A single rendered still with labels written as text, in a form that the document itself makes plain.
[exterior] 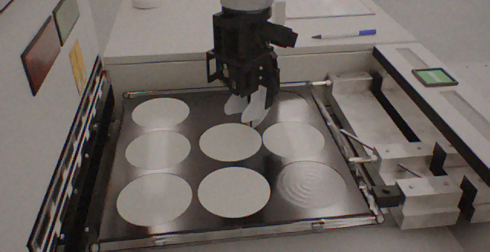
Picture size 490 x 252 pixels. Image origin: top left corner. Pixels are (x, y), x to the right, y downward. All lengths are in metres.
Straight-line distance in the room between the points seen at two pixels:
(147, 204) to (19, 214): 0.19
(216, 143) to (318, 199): 0.19
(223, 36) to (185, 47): 0.27
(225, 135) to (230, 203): 0.15
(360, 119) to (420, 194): 0.23
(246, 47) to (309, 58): 0.28
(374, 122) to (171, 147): 0.36
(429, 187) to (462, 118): 0.13
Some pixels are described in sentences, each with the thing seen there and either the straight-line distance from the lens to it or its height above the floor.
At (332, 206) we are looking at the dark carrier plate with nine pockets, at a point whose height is 0.90.
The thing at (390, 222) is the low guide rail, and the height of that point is 0.83.
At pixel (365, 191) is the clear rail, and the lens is 0.62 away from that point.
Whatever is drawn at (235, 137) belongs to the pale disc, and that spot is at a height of 0.90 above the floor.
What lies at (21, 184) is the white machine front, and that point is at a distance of 0.48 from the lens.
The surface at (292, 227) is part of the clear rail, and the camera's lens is 0.56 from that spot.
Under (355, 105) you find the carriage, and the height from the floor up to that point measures 0.88.
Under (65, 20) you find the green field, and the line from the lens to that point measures 0.65.
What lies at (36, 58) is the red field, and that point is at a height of 1.11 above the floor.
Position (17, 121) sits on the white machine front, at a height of 1.08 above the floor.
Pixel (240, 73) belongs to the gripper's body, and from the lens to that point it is 0.59.
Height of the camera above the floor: 1.31
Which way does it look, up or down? 33 degrees down
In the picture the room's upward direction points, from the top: straight up
